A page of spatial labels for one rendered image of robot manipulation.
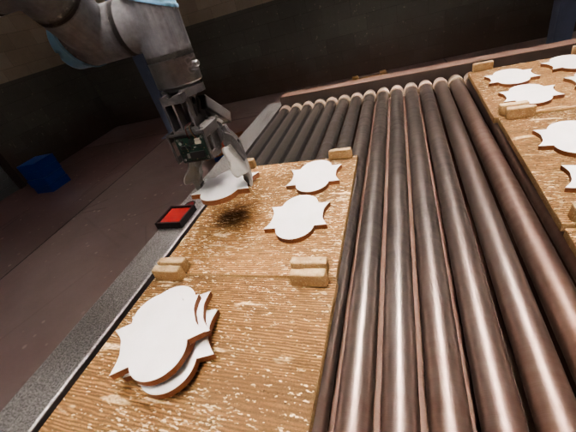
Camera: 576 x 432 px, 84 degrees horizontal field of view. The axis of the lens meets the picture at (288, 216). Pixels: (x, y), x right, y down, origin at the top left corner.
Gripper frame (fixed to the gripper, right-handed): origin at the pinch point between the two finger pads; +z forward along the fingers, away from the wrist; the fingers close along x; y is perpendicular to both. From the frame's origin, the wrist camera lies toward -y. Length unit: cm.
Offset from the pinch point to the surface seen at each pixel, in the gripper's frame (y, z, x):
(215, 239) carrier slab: 6.3, 9.0, -3.3
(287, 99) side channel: -85, 5, -3
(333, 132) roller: -44.3, 8.5, 18.5
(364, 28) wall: -480, 20, 39
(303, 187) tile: -7.9, 7.0, 14.0
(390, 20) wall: -478, 18, 74
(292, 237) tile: 9.4, 7.8, 14.0
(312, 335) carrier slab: 28.6, 9.6, 19.3
